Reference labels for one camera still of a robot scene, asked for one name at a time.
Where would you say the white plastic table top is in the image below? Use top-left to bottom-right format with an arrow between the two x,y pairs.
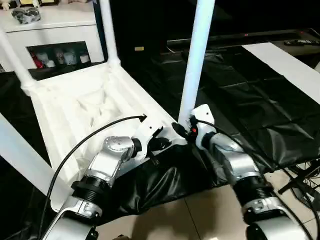
21,59 -> 194,214

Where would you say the black plastic mat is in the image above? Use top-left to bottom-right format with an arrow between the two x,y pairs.
0,45 -> 320,240

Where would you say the black floor stand bar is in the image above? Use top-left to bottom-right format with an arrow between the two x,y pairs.
277,166 -> 320,197

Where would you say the white flat board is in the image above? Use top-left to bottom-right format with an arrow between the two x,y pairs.
242,42 -> 320,104

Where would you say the black flat screen television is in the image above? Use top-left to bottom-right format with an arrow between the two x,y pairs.
110,0 -> 320,52

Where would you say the black device with label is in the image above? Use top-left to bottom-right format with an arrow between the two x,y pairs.
297,186 -> 320,211

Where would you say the black remote control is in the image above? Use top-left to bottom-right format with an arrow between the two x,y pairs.
284,39 -> 320,48

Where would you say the white glass-door cabinet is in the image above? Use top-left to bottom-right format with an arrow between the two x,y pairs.
0,1 -> 109,77

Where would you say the small grey cabinet ornament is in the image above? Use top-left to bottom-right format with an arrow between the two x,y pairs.
11,6 -> 42,25

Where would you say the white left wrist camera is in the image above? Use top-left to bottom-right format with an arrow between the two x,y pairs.
132,117 -> 164,162

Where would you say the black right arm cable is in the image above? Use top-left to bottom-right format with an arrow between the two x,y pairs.
196,119 -> 320,236

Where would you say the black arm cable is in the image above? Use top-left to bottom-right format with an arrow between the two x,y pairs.
196,119 -> 320,236
37,114 -> 149,240

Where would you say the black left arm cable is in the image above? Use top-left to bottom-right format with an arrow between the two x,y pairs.
37,114 -> 149,240

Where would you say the black floor cable bundle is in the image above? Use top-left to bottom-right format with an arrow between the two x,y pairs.
292,159 -> 320,187

